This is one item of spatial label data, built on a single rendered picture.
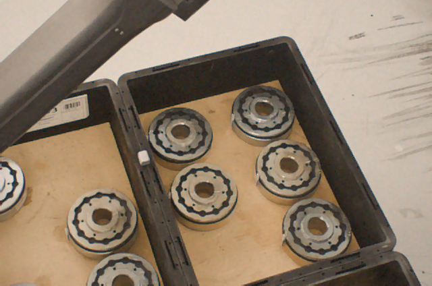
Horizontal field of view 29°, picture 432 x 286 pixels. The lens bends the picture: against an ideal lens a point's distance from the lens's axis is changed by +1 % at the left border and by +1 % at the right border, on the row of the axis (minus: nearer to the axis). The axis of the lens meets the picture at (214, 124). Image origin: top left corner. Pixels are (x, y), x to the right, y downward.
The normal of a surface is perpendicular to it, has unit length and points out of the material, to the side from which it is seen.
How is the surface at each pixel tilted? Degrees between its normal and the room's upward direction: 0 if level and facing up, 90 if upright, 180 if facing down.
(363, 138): 0
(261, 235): 0
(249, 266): 0
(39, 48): 38
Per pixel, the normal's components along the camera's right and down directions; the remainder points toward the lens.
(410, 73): 0.07, -0.55
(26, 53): -0.57, -0.34
